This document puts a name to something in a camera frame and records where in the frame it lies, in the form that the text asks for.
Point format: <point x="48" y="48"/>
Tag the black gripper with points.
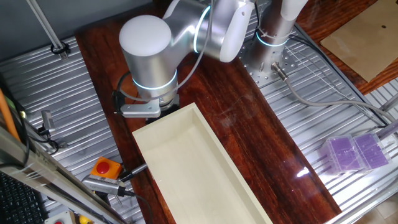
<point x="170" y="105"/>

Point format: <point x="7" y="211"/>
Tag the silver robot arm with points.
<point x="149" y="62"/>

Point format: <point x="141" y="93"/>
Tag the dark red wooden board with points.
<point x="217" y="93"/>

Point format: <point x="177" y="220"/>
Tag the cream rectangular box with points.
<point x="192" y="171"/>

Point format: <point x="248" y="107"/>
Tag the black clamp with threaded rod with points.
<point x="136" y="170"/>

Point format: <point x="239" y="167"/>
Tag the orange emergency stop box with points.
<point x="113" y="168"/>

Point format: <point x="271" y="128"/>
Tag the small grey connector plug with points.
<point x="62" y="144"/>

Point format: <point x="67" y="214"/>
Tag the black pole tie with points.
<point x="53" y="49"/>

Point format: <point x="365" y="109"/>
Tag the yellow red toy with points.
<point x="84" y="220"/>

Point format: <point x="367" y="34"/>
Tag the silver stand pole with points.
<point x="46" y="28"/>

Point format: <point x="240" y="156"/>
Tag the white button box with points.
<point x="65" y="217"/>

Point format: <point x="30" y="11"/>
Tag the orange tube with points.
<point x="7" y="115"/>

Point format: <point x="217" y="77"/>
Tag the clear box with purple insert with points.
<point x="371" y="151"/>
<point x="343" y="154"/>

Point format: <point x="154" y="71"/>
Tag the black keyboard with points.
<point x="18" y="202"/>

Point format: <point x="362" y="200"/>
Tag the brown cardboard sheet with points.
<point x="367" y="40"/>

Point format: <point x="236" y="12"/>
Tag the aluminium profile bar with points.
<point x="391" y="102"/>
<point x="390" y="129"/>

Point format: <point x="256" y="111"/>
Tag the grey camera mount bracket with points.
<point x="140" y="110"/>

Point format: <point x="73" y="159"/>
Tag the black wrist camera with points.
<point x="118" y="102"/>

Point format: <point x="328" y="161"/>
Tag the perforated robot base plate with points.
<point x="261" y="77"/>

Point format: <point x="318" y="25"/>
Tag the silver ribbed camera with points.
<point x="102" y="185"/>

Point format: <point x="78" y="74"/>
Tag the small grey camera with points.
<point x="48" y="121"/>

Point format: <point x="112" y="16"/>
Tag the aluminium frame beam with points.
<point x="37" y="169"/>

